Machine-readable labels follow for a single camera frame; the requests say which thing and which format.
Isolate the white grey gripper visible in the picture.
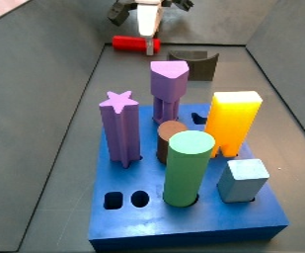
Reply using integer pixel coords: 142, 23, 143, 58
107, 0, 194, 56

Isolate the purple rounded triangle block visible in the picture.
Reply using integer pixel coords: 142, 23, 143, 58
151, 60, 188, 124

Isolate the dark grey curved holder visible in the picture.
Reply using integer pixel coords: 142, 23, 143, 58
167, 50, 219, 81

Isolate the purple star block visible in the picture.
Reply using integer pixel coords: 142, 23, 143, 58
99, 91, 140, 168

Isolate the brown cylinder block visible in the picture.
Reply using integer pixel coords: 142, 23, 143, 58
155, 121, 187, 164

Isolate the yellow arch block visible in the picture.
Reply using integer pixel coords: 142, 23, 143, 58
204, 91, 262, 157

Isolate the green cylinder block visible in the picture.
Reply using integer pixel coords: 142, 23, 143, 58
162, 130, 215, 208

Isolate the light blue square block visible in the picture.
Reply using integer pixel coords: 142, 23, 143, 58
216, 158, 268, 203

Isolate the blue shape sorter base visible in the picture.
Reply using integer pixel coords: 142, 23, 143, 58
88, 106, 288, 252

